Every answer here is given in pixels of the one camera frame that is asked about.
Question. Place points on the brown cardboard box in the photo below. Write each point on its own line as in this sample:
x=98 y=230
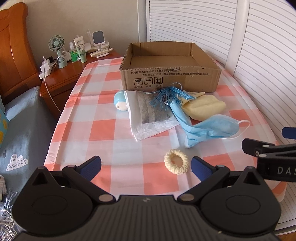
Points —
x=149 y=66

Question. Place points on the green desk fan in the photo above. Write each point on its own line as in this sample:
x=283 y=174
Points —
x=56 y=44

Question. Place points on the green small box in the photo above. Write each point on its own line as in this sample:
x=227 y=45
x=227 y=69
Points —
x=74 y=56

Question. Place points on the cream knitted scrunchie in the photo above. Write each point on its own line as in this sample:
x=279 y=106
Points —
x=176 y=162

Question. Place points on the green tube bottle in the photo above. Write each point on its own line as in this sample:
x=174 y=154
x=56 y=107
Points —
x=81 y=53

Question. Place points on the blue tassel sachet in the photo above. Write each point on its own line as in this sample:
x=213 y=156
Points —
x=164 y=96

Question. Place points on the pink white checkered tablecloth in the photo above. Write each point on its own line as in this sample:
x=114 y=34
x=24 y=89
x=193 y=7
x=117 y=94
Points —
x=132 y=152

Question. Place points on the white card box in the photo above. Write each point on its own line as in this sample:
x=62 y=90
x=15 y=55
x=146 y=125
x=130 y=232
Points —
x=79 y=41

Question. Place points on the light blue round toy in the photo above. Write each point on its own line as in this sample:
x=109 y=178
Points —
x=120 y=101

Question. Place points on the cream yellow cloth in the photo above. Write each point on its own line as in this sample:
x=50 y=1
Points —
x=202 y=106

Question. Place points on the grey cloud-print bedding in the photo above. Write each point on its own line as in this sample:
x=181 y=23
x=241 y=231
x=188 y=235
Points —
x=27 y=140

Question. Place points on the wooden nightstand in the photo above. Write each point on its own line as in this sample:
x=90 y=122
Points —
x=57 y=87

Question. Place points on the grey small fabric pouch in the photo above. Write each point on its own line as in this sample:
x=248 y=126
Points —
x=149 y=113

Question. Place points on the white lace-edged cloth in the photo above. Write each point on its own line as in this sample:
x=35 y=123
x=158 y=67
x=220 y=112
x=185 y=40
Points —
x=141 y=131

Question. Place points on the white stand with screen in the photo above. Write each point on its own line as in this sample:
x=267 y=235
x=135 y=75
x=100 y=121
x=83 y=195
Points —
x=96 y=41

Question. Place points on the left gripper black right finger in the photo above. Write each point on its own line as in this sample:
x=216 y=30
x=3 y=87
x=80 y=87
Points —
x=210 y=176

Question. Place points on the blue surgical face mask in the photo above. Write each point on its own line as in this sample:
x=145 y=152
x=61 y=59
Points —
x=217 y=126

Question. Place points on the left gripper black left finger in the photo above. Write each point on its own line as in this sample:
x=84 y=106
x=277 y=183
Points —
x=81 y=176

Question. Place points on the wooden bed headboard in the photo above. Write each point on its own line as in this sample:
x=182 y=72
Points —
x=19 y=71

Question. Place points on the white remote control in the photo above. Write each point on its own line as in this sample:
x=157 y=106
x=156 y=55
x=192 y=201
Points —
x=100 y=52

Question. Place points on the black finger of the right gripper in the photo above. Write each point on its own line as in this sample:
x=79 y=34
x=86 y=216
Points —
x=289 y=132
x=255 y=148

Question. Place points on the white power strip charger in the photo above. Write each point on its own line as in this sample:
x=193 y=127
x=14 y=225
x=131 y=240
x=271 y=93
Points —
x=46 y=68

